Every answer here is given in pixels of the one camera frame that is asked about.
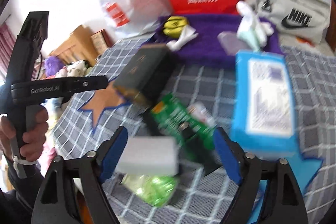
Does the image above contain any green tissue pack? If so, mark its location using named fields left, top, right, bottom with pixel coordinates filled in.
left=121, top=174, right=179, bottom=207

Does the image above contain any white sponge block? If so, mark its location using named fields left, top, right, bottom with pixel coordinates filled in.
left=116, top=136, right=179, bottom=176

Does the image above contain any yellow black Adidas pouch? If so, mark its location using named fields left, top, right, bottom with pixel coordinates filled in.
left=163, top=16, right=189, bottom=39

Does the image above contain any white glove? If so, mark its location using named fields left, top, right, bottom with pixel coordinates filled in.
left=236, top=1, right=274, bottom=52

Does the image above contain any black strap belt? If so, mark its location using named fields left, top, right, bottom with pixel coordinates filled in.
left=141, top=109, right=221, bottom=176

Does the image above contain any person's left hand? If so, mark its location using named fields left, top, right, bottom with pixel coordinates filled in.
left=1, top=106, right=49, bottom=162

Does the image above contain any purple plush toy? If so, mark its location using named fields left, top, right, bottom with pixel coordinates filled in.
left=45, top=56, right=65, bottom=77

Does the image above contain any wooden chair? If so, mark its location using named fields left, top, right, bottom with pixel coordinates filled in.
left=50, top=25, right=98, bottom=66

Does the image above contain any grey checked bed sheet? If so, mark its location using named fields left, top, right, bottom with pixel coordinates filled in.
left=52, top=47, right=335, bottom=223

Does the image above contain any blue cardboard box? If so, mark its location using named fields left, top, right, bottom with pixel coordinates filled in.
left=230, top=51, right=298, bottom=159

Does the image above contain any framed picture box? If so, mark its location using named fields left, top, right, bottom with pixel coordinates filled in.
left=91, top=30, right=114, bottom=56

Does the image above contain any dark green gold box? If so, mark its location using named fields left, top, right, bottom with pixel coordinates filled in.
left=113, top=44, right=177, bottom=108

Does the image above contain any green snack packet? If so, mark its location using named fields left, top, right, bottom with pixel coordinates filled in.
left=150, top=93, right=214, bottom=161

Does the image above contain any white floral pillow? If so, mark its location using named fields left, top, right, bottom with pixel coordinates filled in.
left=278, top=32, right=334, bottom=56

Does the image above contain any purple fuzzy cloth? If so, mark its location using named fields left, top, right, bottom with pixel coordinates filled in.
left=148, top=14, right=284, bottom=69

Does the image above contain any brown wooden headboard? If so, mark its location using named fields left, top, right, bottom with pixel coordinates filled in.
left=325, top=0, right=336, bottom=52

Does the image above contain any grey Nike waist bag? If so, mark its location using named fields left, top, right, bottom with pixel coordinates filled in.
left=242, top=0, right=331, bottom=44

